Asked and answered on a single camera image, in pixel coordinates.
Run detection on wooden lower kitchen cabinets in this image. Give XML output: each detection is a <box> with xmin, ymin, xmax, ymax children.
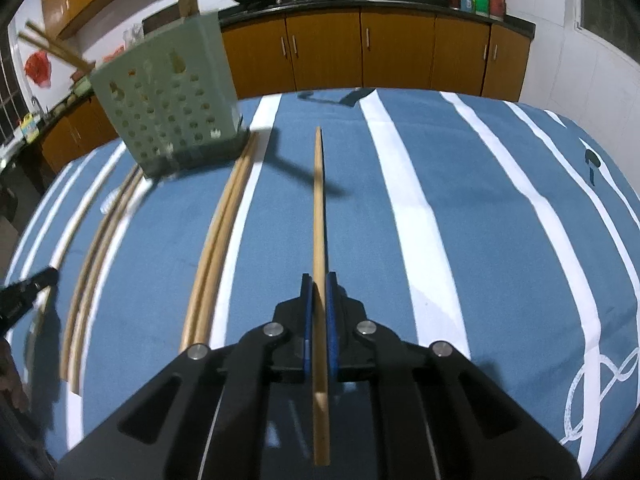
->
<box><xmin>41</xmin><ymin>5</ymin><xmax>535</xmax><ymax>171</ymax></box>

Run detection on person's left hand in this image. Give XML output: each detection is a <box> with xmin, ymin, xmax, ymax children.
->
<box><xmin>0</xmin><ymin>338</ymin><xmax>28</xmax><ymax>413</ymax></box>

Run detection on wooden chopstick left pair outer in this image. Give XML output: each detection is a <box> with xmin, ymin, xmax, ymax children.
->
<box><xmin>60</xmin><ymin>164</ymin><xmax>139</xmax><ymax>382</ymax></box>

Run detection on wooden chopstick pair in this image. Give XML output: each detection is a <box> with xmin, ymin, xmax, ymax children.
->
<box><xmin>178</xmin><ymin>131</ymin><xmax>256</xmax><ymax>354</ymax></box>
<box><xmin>60</xmin><ymin>164</ymin><xmax>139</xmax><ymax>382</ymax></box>
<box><xmin>68</xmin><ymin>171</ymin><xmax>147</xmax><ymax>395</ymax></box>
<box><xmin>192</xmin><ymin>131</ymin><xmax>262</xmax><ymax>348</ymax></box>

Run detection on wooden chopstick left pair inner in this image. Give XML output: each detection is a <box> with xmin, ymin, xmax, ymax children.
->
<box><xmin>68</xmin><ymin>171</ymin><xmax>147</xmax><ymax>395</ymax></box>

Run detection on wooden chopstick centre pair left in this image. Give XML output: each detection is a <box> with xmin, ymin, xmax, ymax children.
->
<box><xmin>178</xmin><ymin>131</ymin><xmax>256</xmax><ymax>354</ymax></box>

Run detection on yellow detergent bottle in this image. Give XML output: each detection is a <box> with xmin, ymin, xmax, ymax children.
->
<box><xmin>20</xmin><ymin>113</ymin><xmax>40</xmax><ymax>144</ymax></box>

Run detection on wooden chopstick centre pair right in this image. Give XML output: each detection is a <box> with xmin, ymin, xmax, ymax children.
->
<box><xmin>192</xmin><ymin>131</ymin><xmax>262</xmax><ymax>348</ymax></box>

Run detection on blue white striped tablecloth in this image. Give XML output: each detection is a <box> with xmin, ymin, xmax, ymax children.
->
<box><xmin>8</xmin><ymin>89</ymin><xmax>639</xmax><ymax>470</ymax></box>

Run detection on green perforated utensil holder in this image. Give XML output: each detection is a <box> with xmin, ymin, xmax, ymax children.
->
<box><xmin>89</xmin><ymin>12</ymin><xmax>248</xmax><ymax>178</ymax></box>

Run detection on red plastic bag on wall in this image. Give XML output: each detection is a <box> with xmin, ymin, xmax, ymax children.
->
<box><xmin>24</xmin><ymin>50</ymin><xmax>52</xmax><ymax>88</ymax></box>

